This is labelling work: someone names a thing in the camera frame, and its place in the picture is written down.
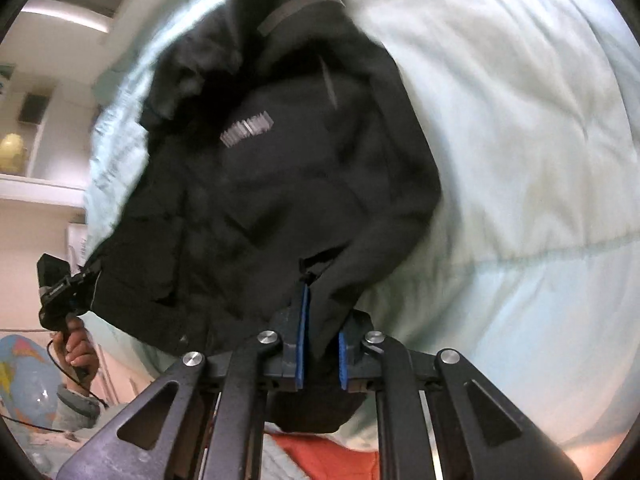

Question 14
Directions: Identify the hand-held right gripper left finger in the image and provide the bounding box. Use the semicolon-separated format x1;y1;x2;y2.
55;280;313;480

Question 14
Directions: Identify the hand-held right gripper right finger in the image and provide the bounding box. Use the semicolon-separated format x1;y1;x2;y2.
338;310;586;480

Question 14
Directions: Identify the black hooded jacket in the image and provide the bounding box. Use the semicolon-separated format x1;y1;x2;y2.
82;0;443;433

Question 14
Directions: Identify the person's left forearm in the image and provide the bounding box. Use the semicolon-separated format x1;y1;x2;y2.
52;380;103;431

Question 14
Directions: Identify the person's left hand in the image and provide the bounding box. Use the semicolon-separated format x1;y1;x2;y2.
54;316;101;386

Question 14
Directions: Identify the world globe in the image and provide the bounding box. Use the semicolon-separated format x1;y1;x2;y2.
0;335;68;431

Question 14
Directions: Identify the orange cloth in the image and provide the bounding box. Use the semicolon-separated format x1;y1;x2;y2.
272;432;382;480

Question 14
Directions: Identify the yellow vase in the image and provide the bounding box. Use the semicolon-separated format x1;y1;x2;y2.
0;132;27;177

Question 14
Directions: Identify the light blue duvet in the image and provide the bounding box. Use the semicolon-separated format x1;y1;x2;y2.
82;0;633;461

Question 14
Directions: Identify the black cable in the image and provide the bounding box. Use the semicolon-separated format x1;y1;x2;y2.
46;339;108;409

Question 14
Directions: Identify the white wall shelf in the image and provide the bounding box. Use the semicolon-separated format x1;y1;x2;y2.
0;60;93;208

